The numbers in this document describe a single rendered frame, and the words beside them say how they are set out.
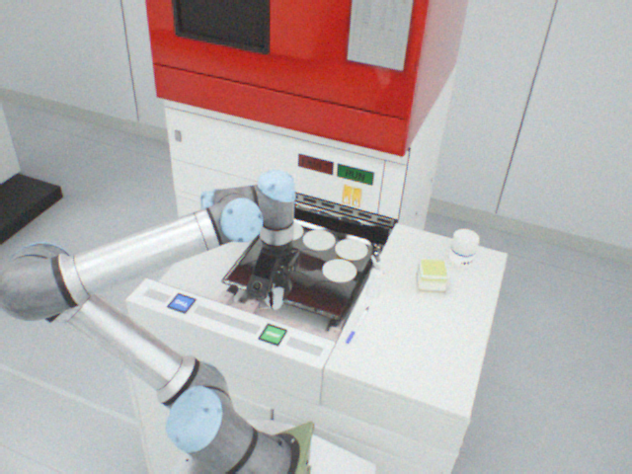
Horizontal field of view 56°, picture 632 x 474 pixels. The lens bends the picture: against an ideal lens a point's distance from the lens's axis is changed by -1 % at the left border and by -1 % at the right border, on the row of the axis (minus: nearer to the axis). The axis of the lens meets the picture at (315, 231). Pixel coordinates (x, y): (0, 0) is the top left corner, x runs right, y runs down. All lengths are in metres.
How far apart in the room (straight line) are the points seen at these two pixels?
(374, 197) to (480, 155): 1.61
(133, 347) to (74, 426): 1.38
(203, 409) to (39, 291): 0.37
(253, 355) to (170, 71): 0.90
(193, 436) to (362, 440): 0.56
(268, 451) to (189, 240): 0.45
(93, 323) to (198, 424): 0.29
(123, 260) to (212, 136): 0.99
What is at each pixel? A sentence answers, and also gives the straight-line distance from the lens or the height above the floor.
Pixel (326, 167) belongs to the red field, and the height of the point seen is 1.10.
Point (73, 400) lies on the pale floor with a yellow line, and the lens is 2.71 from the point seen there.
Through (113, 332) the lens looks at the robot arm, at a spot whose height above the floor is 1.18.
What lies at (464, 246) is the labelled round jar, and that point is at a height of 1.05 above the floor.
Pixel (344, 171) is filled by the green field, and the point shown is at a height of 1.10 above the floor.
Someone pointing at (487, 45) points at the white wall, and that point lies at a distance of 3.18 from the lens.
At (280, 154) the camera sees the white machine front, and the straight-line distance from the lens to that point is 1.92.
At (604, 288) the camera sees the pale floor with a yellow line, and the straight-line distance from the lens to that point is 3.48.
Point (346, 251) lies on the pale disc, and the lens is 1.86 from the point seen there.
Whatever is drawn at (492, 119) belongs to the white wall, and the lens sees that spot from 3.31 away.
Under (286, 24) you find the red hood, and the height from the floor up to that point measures 1.54.
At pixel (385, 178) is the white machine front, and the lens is 1.82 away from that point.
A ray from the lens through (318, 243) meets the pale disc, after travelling 1.88.
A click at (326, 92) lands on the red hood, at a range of 1.70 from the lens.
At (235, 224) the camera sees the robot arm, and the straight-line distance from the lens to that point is 1.07.
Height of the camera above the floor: 2.09
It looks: 38 degrees down
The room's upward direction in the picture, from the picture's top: 4 degrees clockwise
